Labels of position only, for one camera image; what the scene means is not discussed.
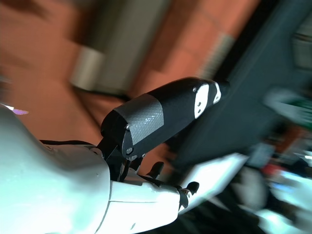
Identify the left robot hand taped thumb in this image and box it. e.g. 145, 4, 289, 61
0, 77, 231, 234

